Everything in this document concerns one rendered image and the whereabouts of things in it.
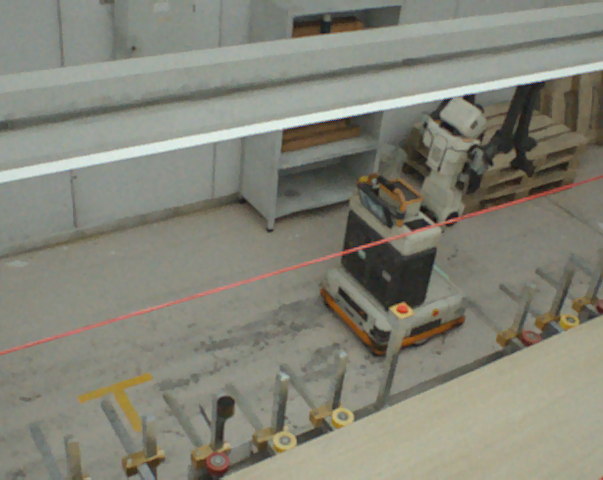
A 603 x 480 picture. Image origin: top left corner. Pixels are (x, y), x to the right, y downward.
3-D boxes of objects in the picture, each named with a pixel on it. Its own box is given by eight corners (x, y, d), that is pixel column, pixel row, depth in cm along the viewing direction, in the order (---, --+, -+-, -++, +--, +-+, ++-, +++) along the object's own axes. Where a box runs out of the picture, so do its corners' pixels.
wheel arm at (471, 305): (459, 303, 373) (461, 296, 371) (465, 301, 375) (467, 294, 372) (525, 360, 345) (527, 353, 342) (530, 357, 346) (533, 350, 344)
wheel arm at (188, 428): (162, 400, 298) (162, 392, 296) (170, 397, 300) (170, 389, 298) (215, 482, 270) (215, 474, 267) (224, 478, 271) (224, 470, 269)
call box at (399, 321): (386, 323, 300) (389, 307, 295) (400, 317, 303) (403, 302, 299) (397, 334, 295) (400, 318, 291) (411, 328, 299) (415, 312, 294)
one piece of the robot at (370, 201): (397, 241, 421) (389, 212, 404) (359, 208, 444) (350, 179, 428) (413, 229, 423) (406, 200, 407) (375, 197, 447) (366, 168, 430)
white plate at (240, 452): (186, 482, 283) (187, 464, 277) (249, 456, 296) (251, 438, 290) (187, 483, 283) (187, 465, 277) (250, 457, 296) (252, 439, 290)
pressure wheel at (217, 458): (201, 477, 274) (202, 455, 267) (221, 469, 278) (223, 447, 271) (211, 494, 269) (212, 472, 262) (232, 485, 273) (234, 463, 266)
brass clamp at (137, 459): (120, 466, 259) (120, 456, 256) (158, 451, 266) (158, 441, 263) (128, 480, 255) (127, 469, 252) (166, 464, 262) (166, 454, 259)
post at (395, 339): (373, 406, 325) (390, 322, 299) (382, 402, 327) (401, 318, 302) (379, 413, 322) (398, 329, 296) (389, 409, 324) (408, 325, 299)
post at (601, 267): (573, 325, 388) (604, 245, 361) (578, 323, 390) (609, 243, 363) (579, 329, 386) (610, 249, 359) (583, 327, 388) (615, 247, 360)
